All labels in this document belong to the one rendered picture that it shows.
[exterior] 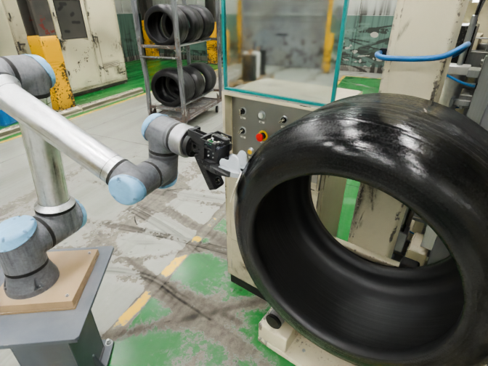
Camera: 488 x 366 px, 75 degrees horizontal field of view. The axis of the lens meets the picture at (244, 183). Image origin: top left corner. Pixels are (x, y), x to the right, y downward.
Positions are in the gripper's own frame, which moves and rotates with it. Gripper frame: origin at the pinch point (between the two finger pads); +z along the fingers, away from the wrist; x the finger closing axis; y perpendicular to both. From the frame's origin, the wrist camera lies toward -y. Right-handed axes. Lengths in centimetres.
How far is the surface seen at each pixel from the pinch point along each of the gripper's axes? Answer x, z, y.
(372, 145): -10.6, 28.3, 22.9
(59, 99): 195, -522, -163
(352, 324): 0.6, 36.1, -29.0
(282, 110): 64, -26, -5
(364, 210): 26.7, 25.8, -12.9
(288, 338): -9.1, 24.0, -35.8
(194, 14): 294, -300, -6
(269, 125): 64, -31, -15
